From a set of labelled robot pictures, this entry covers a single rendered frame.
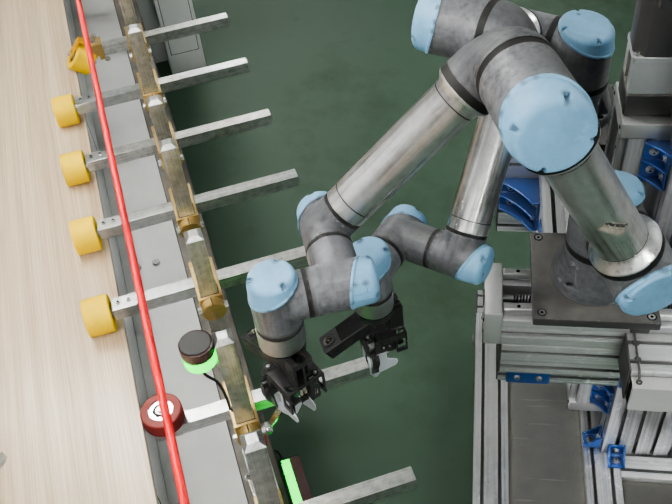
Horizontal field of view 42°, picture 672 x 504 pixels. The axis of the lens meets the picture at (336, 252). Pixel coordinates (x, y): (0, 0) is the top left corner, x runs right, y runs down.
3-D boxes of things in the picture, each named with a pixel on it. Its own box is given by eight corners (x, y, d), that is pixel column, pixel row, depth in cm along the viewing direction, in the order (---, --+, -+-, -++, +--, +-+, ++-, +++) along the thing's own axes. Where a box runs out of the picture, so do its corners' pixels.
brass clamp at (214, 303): (217, 271, 190) (213, 254, 187) (231, 316, 181) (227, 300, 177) (189, 279, 189) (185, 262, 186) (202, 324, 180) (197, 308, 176)
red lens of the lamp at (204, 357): (210, 333, 156) (208, 325, 155) (218, 359, 152) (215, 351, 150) (177, 343, 155) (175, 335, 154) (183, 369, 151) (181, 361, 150)
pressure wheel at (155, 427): (188, 419, 179) (177, 385, 171) (196, 451, 174) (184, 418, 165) (150, 430, 178) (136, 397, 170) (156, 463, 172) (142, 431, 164)
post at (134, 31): (179, 168, 253) (138, 20, 219) (181, 175, 251) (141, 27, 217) (167, 171, 253) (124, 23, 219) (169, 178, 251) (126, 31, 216)
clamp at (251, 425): (249, 389, 180) (245, 374, 177) (265, 443, 171) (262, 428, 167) (222, 397, 179) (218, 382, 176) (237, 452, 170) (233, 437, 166)
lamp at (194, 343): (229, 397, 170) (209, 325, 154) (236, 420, 166) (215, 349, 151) (199, 406, 169) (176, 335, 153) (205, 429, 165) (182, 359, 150)
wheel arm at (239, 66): (246, 66, 242) (244, 54, 239) (249, 72, 240) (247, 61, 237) (64, 110, 234) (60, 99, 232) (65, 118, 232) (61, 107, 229)
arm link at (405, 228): (445, 243, 168) (419, 282, 161) (393, 224, 172) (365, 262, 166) (445, 213, 162) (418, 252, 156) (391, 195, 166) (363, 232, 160)
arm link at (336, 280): (363, 227, 135) (293, 241, 135) (381, 279, 128) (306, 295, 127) (366, 262, 141) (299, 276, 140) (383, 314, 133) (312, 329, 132)
